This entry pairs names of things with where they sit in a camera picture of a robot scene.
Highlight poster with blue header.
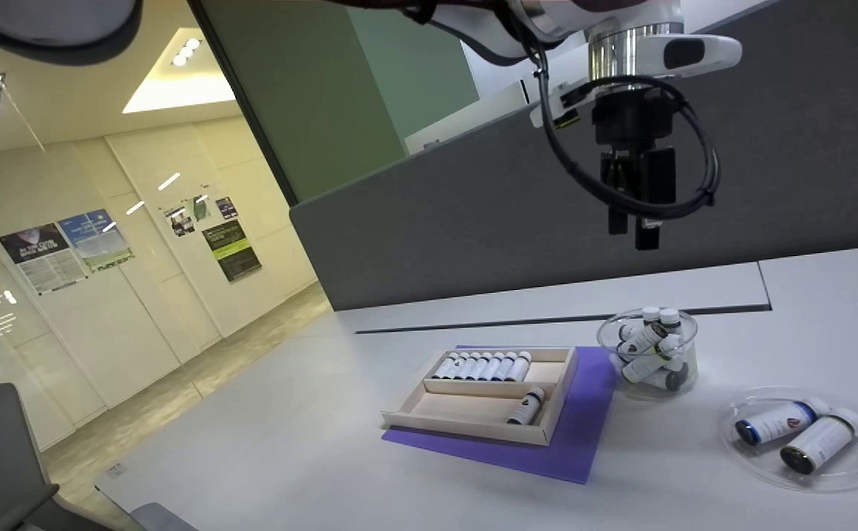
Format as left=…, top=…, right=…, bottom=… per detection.
left=55, top=208, right=139, bottom=277

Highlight square ceiling light panel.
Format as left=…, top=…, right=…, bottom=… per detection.
left=120, top=25, right=238, bottom=119

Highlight black looped cable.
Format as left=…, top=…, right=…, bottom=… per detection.
left=531, top=45, right=724, bottom=221

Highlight poster with dark header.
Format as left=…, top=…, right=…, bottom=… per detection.
left=0, top=221, right=92, bottom=299

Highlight purple mat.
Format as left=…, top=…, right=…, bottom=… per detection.
left=379, top=343, right=620, bottom=486

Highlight white cylindrical object pair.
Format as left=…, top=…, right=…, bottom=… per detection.
left=717, top=391, right=858, bottom=495

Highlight green panel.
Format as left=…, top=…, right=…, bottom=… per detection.
left=188, top=0, right=480, bottom=208

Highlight large white blue-banded bottle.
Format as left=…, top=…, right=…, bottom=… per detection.
left=732, top=395, right=833, bottom=453
left=777, top=404, right=858, bottom=478

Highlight wooden tray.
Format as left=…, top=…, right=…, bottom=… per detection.
left=379, top=343, right=581, bottom=453

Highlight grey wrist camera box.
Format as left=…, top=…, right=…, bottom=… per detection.
left=527, top=81, right=599, bottom=134

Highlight grey partition wall panel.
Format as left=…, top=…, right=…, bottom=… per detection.
left=288, top=0, right=858, bottom=314

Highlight black and green poster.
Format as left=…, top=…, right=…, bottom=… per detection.
left=201, top=219, right=266, bottom=287

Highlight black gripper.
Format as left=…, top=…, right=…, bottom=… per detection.
left=590, top=88, right=682, bottom=255

